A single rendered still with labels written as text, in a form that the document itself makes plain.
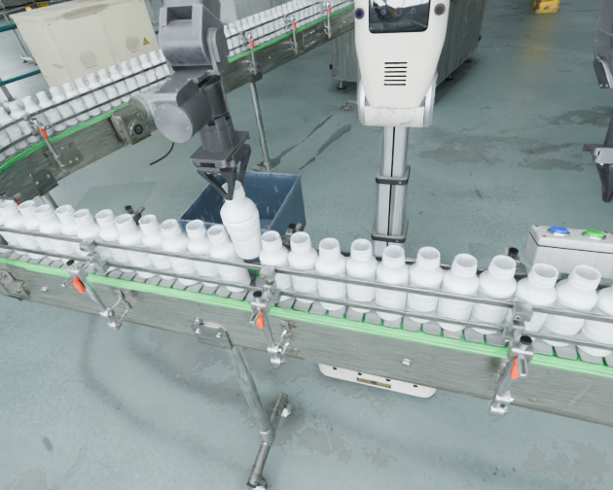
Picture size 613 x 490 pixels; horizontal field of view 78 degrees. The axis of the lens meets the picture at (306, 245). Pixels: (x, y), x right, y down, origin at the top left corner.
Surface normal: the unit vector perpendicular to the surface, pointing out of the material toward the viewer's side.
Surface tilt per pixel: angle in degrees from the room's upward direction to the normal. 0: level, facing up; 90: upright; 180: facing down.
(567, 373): 90
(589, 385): 90
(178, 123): 91
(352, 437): 0
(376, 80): 90
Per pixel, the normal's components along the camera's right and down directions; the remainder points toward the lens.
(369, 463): -0.10, -0.75
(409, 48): -0.29, 0.65
